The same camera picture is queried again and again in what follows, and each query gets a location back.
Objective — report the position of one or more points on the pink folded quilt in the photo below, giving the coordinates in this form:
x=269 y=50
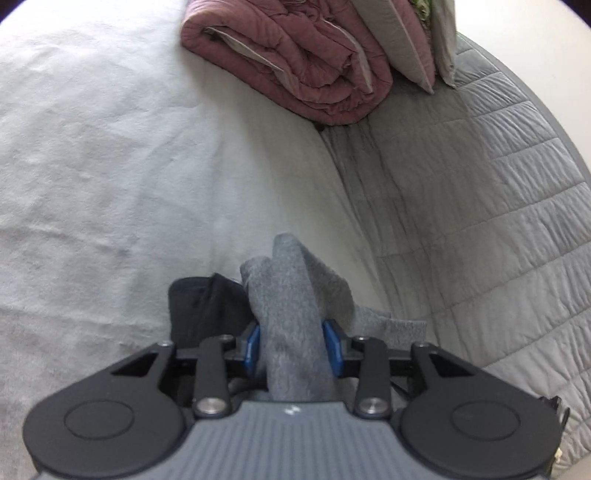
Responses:
x=286 y=50

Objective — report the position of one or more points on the grey quilted headboard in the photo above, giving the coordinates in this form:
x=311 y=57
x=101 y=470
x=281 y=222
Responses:
x=461 y=184

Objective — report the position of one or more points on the black folded garment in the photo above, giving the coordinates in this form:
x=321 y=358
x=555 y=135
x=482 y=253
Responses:
x=203 y=304

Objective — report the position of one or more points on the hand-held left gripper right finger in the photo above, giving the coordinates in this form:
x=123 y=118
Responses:
x=332 y=346

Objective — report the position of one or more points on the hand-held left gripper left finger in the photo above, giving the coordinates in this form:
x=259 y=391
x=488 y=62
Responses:
x=251 y=346

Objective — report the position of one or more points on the green patterned blanket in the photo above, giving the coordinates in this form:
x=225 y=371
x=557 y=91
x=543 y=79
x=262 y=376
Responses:
x=420 y=8

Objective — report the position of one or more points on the grey shirt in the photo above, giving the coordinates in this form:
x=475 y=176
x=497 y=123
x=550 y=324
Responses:
x=291 y=314

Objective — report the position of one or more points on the grey pillow with pink trim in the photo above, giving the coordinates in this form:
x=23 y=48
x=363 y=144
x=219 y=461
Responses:
x=401 y=41

